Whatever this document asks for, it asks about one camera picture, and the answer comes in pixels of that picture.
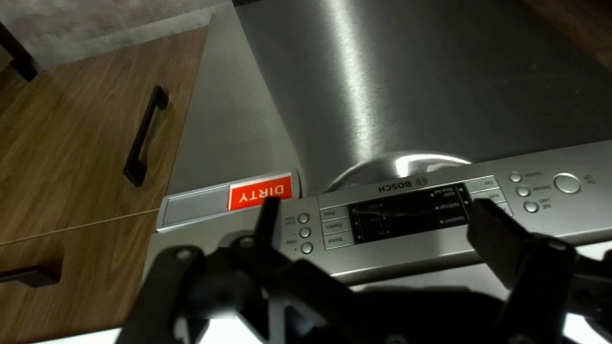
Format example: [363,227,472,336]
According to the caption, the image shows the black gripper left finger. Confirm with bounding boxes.
[252,197,280,246]

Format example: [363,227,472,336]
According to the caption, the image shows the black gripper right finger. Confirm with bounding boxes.
[466,199,577,313]

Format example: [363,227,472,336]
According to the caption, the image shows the red dirty magnet sign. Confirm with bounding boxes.
[227,176,292,210]

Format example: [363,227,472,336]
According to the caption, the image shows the stainless steel dishwasher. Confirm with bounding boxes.
[156,0,612,283]

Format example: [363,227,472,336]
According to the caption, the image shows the dark wood cabinet front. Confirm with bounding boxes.
[0,29,206,344]

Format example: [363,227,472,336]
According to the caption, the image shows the black cabinet handle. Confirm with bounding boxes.
[122,86,167,187]

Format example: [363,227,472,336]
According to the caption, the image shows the black lower drawer handle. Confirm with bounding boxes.
[0,266,60,289]

